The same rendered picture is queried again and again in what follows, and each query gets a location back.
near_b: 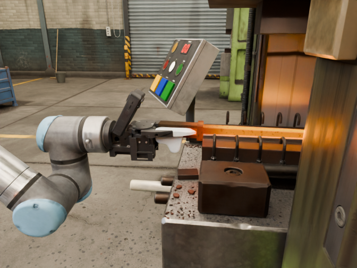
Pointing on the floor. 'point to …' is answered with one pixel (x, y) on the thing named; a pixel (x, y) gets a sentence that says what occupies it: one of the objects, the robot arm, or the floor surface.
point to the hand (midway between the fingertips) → (190, 127)
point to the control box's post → (190, 114)
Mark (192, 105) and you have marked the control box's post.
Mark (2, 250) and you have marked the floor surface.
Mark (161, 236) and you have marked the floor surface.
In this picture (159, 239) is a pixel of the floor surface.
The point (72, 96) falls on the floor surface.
